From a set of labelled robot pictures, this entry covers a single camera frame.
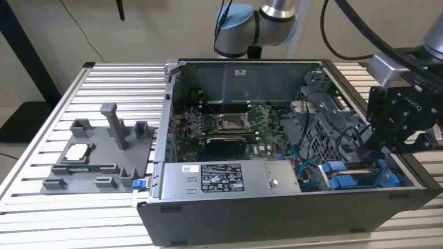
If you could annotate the black RAM slot bank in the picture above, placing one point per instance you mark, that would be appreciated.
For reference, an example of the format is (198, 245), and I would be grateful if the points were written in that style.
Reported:
(225, 105)

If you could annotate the green motherboard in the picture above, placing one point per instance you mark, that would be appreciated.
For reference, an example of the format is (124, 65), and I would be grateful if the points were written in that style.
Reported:
(270, 140)

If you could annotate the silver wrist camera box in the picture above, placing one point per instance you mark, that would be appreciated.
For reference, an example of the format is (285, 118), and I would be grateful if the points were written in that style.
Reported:
(385, 68)

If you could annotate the black upright post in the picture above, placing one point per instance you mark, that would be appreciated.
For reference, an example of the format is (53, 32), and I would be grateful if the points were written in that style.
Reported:
(25, 52)

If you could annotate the thin metal locking lever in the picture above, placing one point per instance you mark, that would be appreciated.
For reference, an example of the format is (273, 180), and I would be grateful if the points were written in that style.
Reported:
(212, 107)

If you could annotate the metal disk bay cage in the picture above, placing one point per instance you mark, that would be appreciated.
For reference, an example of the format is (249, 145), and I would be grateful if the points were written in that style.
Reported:
(322, 109)

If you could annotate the grey parts rack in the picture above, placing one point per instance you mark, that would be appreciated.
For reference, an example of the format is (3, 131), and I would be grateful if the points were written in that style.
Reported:
(104, 158)

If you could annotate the CPU socket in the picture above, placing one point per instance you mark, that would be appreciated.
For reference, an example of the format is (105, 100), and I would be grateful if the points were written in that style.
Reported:
(230, 123)

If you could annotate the black hanging rod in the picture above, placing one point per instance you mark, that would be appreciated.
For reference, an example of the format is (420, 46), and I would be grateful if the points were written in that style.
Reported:
(121, 10)

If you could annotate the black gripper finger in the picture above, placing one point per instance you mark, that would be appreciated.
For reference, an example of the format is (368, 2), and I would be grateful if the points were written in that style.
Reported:
(417, 142)
(377, 142)

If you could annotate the silver CPU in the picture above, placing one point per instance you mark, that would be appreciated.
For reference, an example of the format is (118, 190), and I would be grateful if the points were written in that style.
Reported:
(78, 151)

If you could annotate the black open PC case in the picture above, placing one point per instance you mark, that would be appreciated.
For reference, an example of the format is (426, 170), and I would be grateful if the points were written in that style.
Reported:
(242, 223)

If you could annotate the black flat stand base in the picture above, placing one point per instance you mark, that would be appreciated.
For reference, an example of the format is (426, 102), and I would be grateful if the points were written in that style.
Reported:
(25, 122)

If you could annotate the silver power supply unit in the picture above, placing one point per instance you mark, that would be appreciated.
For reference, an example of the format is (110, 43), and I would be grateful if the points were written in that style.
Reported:
(249, 181)

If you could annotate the green RAM stick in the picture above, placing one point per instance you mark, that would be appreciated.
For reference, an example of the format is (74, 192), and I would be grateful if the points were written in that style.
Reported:
(85, 169)

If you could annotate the black table corner cap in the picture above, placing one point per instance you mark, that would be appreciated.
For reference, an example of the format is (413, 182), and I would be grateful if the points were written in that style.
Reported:
(90, 64)

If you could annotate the black graphics card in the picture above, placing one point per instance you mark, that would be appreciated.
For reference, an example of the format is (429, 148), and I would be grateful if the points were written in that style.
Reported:
(225, 149)

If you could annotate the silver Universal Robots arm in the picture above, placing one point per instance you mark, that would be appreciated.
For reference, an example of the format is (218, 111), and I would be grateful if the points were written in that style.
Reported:
(240, 39)

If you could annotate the blue plug connector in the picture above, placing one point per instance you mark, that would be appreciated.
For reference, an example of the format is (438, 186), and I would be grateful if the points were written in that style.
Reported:
(140, 184)

